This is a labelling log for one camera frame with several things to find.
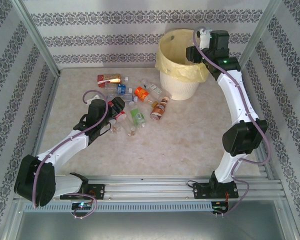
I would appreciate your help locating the red label bottle red cap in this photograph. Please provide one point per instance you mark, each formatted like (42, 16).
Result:
(120, 117)

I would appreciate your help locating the clear bottle blue cap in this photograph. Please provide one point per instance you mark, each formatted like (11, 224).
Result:
(128, 98)

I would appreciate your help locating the clear bottle blue label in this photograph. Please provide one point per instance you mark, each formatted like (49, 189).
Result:
(121, 88)

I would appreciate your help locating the pepsi bottle blue cap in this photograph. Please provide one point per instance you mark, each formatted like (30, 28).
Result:
(115, 128)

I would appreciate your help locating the orange label bottle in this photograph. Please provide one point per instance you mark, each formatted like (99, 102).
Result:
(141, 93)

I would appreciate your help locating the small clear bottle white cap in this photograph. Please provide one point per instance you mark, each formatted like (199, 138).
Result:
(126, 79)

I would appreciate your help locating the red and gold carton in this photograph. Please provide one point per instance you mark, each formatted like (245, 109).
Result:
(107, 78)

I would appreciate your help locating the brown bottle orange cap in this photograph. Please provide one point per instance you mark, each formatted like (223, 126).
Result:
(159, 109)

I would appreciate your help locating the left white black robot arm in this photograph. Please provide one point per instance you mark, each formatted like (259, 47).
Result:
(65, 150)

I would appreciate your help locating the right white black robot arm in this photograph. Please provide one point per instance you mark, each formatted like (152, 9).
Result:
(237, 100)

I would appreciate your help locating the white bin with yellow bag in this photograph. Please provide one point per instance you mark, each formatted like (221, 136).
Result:
(170, 67)

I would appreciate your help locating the white ribbed bin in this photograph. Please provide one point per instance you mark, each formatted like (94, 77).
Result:
(178, 87)

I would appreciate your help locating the left circuit board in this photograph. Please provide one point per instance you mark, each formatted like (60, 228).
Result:
(82, 206)

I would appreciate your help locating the circuit board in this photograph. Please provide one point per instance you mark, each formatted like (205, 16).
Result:
(82, 206)
(220, 207)

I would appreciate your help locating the grey metal front panel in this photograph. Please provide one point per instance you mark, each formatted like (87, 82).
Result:
(150, 225)

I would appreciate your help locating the right circuit board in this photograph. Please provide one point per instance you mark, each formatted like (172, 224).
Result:
(220, 207)

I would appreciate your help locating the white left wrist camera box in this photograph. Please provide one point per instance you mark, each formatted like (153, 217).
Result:
(90, 100)

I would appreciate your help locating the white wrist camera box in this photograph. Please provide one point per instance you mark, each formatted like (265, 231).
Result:
(90, 100)
(204, 40)

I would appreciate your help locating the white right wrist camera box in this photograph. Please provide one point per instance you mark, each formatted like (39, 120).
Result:
(204, 40)

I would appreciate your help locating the right aluminium frame post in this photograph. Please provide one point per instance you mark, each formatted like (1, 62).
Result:
(260, 32)

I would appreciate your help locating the aluminium frame post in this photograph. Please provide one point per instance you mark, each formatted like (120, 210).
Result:
(260, 32)
(35, 35)

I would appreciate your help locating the left aluminium side rail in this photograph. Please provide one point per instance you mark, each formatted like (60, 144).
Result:
(49, 100)

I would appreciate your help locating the aluminium side rail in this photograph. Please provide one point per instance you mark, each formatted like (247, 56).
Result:
(49, 100)
(263, 172)

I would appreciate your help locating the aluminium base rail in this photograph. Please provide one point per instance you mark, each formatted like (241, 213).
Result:
(150, 187)

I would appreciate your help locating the left aluminium frame post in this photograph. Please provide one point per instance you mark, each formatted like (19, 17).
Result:
(35, 35)

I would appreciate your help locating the right aluminium side rail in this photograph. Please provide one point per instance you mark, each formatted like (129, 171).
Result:
(263, 172)

